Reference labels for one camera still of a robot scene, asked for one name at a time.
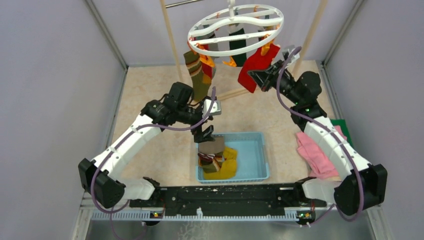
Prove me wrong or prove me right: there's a red striped sock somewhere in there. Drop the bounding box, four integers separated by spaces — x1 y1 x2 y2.
200 54 216 80

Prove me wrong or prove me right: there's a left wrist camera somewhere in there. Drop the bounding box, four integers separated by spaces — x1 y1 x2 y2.
202 99 222 117

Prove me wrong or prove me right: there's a brown grey sock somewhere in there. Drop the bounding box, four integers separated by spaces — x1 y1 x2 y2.
197 136 226 155

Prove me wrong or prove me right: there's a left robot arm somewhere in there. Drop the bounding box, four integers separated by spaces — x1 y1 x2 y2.
78 82 221 214

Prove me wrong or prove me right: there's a pink cloth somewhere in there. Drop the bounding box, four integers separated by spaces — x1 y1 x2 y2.
295 132 339 179

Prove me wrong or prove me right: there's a wooden clothes rack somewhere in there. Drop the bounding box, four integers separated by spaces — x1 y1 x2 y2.
160 0 328 100

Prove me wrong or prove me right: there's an orange clothes peg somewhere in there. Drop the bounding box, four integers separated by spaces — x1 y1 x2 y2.
222 58 237 68

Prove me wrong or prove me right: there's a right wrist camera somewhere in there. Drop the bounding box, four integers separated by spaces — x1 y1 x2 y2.
281 44 297 61

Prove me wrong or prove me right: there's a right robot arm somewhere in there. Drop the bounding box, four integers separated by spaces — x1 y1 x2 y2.
247 60 388 216

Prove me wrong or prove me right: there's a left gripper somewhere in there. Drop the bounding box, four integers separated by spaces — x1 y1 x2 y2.
176 96 215 143

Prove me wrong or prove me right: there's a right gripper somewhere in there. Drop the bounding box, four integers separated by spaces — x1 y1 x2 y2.
247 60 302 105

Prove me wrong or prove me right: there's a yellow sock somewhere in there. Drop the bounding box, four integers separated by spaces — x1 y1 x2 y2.
203 146 238 181

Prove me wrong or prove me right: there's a dark green sock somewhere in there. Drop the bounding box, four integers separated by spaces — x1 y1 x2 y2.
229 27 247 67

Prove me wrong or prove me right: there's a light blue plastic basket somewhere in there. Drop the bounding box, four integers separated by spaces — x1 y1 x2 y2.
194 131 270 185

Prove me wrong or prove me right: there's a green cloth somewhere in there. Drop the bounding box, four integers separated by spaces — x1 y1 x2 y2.
330 119 354 147

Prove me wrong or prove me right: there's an olive striped sock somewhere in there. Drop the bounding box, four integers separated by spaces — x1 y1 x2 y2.
197 152 226 173

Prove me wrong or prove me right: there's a white round sock hanger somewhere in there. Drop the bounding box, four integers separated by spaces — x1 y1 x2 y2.
187 0 285 57

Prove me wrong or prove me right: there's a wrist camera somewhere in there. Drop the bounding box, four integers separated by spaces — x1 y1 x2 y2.
281 44 297 61
202 99 222 117

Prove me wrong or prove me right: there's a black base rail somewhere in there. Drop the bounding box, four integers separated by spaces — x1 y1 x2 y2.
129 183 327 217

